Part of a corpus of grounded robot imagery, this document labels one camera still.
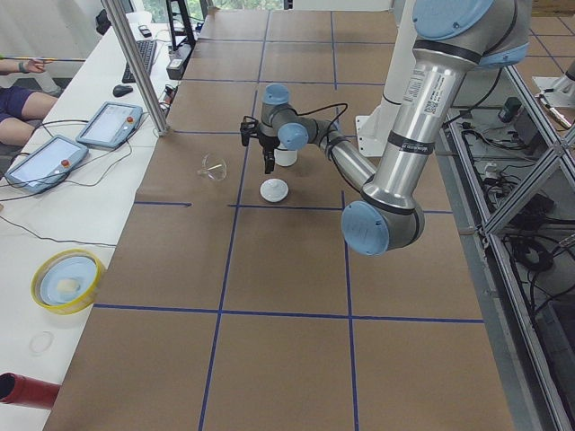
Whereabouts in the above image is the red cylinder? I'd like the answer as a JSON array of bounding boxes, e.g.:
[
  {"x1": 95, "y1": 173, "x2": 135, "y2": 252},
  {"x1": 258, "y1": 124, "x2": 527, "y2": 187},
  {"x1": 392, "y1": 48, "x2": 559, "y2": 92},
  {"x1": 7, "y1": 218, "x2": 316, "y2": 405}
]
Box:
[{"x1": 1, "y1": 373, "x2": 60, "y2": 409}]

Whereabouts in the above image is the white enamel mug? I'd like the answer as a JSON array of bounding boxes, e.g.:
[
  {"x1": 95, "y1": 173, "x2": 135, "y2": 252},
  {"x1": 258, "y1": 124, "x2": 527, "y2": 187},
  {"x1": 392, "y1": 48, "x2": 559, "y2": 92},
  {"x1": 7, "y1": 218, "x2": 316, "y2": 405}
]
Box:
[{"x1": 274, "y1": 146, "x2": 297, "y2": 167}]

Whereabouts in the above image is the yellow rimmed bowl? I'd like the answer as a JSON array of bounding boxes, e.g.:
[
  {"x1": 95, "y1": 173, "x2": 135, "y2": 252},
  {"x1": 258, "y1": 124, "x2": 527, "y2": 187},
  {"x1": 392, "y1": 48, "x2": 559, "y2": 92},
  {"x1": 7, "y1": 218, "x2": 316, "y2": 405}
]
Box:
[{"x1": 31, "y1": 249, "x2": 106, "y2": 315}]

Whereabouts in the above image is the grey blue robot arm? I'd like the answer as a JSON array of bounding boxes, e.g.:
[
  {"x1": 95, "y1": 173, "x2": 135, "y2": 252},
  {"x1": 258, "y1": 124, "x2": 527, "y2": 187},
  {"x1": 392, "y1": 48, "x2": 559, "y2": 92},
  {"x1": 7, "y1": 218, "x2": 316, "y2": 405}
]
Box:
[{"x1": 240, "y1": 1, "x2": 532, "y2": 256}]

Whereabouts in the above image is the aluminium frame post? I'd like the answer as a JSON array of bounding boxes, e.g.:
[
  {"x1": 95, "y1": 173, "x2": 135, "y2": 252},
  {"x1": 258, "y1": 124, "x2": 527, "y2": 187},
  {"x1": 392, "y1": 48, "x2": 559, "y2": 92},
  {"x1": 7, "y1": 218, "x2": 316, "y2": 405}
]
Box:
[{"x1": 102, "y1": 0, "x2": 169, "y2": 136}]

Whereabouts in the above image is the aluminium side frame rack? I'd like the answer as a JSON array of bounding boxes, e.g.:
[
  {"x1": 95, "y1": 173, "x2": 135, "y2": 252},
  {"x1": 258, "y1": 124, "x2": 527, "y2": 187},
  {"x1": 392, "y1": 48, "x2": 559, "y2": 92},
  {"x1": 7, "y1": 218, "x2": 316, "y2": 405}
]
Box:
[{"x1": 438, "y1": 67, "x2": 574, "y2": 430}]

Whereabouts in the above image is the teach pendant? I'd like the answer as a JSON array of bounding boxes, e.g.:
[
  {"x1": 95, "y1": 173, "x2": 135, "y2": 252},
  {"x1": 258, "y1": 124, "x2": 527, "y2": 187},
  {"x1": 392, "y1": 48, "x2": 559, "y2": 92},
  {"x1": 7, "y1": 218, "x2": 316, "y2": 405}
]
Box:
[
  {"x1": 75, "y1": 101, "x2": 143, "y2": 149},
  {"x1": 4, "y1": 135, "x2": 88, "y2": 193}
]

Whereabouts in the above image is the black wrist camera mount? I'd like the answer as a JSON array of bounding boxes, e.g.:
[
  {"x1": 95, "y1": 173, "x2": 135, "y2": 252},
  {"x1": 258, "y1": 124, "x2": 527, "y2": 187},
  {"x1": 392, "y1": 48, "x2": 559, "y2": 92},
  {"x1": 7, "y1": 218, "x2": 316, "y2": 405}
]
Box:
[{"x1": 240, "y1": 116, "x2": 260, "y2": 147}]

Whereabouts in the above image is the near teach pendant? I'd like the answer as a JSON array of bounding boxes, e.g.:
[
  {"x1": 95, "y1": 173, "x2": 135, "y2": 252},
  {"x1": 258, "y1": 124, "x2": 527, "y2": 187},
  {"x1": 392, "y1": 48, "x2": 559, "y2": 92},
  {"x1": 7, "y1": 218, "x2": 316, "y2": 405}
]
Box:
[{"x1": 4, "y1": 135, "x2": 88, "y2": 193}]

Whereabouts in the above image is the seated person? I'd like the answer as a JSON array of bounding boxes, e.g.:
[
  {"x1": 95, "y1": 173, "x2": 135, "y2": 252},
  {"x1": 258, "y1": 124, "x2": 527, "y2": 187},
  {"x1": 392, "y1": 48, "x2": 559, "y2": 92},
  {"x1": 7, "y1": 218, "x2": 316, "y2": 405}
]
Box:
[{"x1": 0, "y1": 58, "x2": 58, "y2": 147}]

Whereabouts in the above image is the clear round lid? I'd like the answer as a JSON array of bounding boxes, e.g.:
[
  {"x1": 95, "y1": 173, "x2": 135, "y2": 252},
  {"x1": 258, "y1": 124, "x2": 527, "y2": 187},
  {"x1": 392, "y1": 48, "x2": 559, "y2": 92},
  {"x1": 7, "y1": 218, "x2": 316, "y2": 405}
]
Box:
[{"x1": 28, "y1": 330, "x2": 55, "y2": 356}]

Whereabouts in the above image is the white enamel mug lid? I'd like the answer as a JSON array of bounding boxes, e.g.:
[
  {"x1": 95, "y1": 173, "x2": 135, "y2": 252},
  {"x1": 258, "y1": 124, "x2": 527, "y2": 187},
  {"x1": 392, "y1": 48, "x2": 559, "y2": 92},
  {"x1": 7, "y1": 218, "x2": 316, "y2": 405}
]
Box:
[{"x1": 260, "y1": 179, "x2": 289, "y2": 203}]

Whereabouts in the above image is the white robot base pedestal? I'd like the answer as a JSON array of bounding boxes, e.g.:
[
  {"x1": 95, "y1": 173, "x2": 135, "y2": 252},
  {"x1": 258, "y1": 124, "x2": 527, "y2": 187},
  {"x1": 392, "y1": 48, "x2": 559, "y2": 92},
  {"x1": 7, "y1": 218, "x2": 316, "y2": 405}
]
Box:
[{"x1": 356, "y1": 0, "x2": 417, "y2": 157}]

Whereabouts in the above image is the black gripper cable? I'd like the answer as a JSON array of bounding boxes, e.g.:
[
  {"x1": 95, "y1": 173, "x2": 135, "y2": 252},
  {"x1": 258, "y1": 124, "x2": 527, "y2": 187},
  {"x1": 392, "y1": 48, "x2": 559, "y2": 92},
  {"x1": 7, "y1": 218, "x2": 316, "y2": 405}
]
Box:
[{"x1": 294, "y1": 102, "x2": 349, "y2": 136}]

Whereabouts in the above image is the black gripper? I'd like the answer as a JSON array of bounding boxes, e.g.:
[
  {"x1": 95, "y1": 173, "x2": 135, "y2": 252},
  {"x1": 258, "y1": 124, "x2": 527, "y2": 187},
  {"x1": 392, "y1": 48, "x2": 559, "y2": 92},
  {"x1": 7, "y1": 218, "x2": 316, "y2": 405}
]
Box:
[{"x1": 258, "y1": 132, "x2": 279, "y2": 174}]

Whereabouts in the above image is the far teach pendant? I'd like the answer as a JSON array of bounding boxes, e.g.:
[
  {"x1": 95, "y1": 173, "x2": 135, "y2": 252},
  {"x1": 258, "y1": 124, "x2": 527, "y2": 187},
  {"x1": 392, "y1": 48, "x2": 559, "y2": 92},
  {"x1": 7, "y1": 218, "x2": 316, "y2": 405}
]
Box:
[{"x1": 75, "y1": 101, "x2": 143, "y2": 149}]

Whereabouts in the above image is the clear plastic funnel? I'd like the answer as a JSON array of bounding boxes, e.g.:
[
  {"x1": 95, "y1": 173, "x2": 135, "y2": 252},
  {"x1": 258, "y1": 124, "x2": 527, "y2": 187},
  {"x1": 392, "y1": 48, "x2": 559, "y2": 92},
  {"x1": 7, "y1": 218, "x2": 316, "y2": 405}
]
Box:
[{"x1": 197, "y1": 154, "x2": 227, "y2": 181}]

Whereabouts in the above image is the black computer mouse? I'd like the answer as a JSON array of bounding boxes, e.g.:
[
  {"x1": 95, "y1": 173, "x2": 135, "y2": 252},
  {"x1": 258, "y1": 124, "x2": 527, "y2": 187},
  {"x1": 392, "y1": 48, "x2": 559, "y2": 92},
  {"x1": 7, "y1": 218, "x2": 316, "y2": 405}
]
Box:
[{"x1": 112, "y1": 84, "x2": 134, "y2": 98}]

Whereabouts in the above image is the black keyboard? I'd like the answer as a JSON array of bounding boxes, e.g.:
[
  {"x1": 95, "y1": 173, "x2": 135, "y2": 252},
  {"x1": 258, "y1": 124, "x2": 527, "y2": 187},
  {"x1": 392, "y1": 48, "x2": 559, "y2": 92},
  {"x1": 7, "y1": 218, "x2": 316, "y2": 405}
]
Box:
[{"x1": 121, "y1": 40, "x2": 159, "y2": 84}]

